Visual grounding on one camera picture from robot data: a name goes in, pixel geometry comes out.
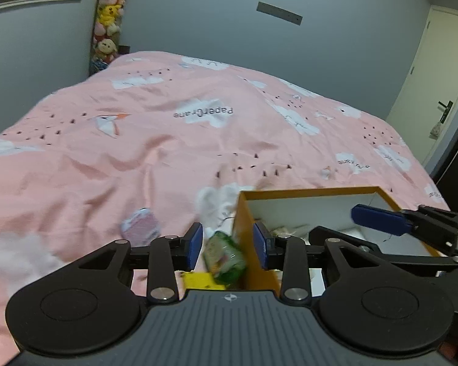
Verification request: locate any orange white storage box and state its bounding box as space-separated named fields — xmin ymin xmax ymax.
xmin=231 ymin=186 xmax=444 ymax=294

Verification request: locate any white door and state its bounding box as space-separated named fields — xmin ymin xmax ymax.
xmin=386 ymin=6 xmax=458 ymax=164

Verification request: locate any pink white tin case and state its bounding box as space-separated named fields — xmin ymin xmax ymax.
xmin=121 ymin=208 xmax=161 ymax=247

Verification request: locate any grey wall plate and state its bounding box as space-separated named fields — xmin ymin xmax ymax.
xmin=256 ymin=2 xmax=303 ymax=26

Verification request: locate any hanging plush toy stack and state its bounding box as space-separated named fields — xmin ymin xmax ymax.
xmin=89 ymin=0 xmax=126 ymax=75

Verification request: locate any black door handle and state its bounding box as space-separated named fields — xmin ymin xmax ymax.
xmin=438 ymin=101 xmax=453 ymax=124

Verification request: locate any pink cloud-print bedspread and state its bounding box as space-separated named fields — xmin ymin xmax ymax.
xmin=0 ymin=51 xmax=446 ymax=365

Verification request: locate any green snack packet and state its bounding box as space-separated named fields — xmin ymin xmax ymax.
xmin=202 ymin=231 xmax=246 ymax=287

